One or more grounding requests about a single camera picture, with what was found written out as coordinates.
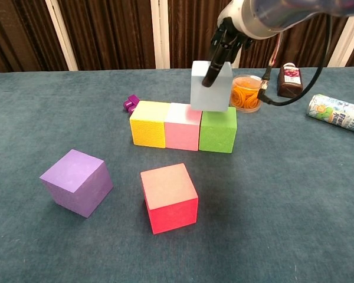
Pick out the brown pleated curtain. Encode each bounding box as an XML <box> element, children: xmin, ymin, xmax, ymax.
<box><xmin>0</xmin><ymin>0</ymin><xmax>354</xmax><ymax>74</ymax></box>

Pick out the dark juice bottle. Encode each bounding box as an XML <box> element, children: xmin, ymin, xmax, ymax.
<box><xmin>277</xmin><ymin>62</ymin><xmax>304</xmax><ymax>99</ymax></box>

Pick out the light blue foam cube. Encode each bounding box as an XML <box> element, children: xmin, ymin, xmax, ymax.
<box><xmin>189</xmin><ymin>60</ymin><xmax>234</xmax><ymax>113</ymax></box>

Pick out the teal table cloth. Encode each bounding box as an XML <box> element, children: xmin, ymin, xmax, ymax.
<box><xmin>0</xmin><ymin>66</ymin><xmax>354</xmax><ymax>283</ymax></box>

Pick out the purple foam cube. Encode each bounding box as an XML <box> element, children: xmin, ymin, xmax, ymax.
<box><xmin>39</xmin><ymin>149</ymin><xmax>114</xmax><ymax>219</ymax></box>

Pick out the printed drink can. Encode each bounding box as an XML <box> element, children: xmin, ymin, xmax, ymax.
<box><xmin>306</xmin><ymin>94</ymin><xmax>354</xmax><ymax>136</ymax></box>

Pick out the yellow foam cube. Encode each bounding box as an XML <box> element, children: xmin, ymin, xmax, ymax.
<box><xmin>129</xmin><ymin>100</ymin><xmax>171</xmax><ymax>149</ymax></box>

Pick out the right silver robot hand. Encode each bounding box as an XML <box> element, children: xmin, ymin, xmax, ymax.
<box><xmin>201</xmin><ymin>0</ymin><xmax>256</xmax><ymax>88</ymax></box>

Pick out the clear jar of rubber bands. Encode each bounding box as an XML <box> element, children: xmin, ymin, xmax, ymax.
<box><xmin>229</xmin><ymin>74</ymin><xmax>267</xmax><ymax>113</ymax></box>

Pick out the small purple toy block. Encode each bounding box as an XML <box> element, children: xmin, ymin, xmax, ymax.
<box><xmin>123</xmin><ymin>94</ymin><xmax>140</xmax><ymax>116</ymax></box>

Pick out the pink foam cube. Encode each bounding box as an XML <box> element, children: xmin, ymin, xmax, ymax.
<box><xmin>164</xmin><ymin>102</ymin><xmax>202</xmax><ymax>152</ymax></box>

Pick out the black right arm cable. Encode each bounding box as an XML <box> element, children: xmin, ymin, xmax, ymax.
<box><xmin>258</xmin><ymin>14</ymin><xmax>333</xmax><ymax>106</ymax></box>

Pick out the red foam cube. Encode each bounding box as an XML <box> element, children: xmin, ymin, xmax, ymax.
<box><xmin>140</xmin><ymin>163</ymin><xmax>199</xmax><ymax>235</ymax></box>

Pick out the green foam cube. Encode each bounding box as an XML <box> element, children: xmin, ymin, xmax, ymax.
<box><xmin>198</xmin><ymin>106</ymin><xmax>238</xmax><ymax>154</ymax></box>

